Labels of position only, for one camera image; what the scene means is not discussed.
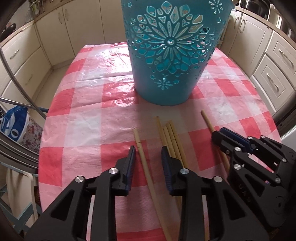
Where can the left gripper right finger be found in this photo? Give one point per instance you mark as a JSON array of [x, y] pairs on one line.
[[229, 217]]

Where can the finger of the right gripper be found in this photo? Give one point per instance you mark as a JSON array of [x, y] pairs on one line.
[[226, 144], [235, 136]]

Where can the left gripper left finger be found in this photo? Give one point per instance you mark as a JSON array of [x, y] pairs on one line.
[[86, 206]]

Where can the bamboo chopstick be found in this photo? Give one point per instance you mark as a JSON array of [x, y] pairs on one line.
[[179, 143], [223, 156], [151, 185], [172, 143], [165, 143]]

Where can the red checkered plastic tablecloth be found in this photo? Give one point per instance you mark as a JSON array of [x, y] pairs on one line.
[[91, 120]]

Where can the blue white bag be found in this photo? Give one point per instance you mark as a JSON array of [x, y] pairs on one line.
[[18, 125]]

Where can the teal perforated plastic bin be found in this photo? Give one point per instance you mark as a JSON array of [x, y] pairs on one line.
[[170, 44]]

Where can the black wok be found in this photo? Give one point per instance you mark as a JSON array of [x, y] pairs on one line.
[[8, 31]]

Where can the blue dustpan with handle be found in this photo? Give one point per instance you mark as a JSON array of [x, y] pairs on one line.
[[19, 87]]

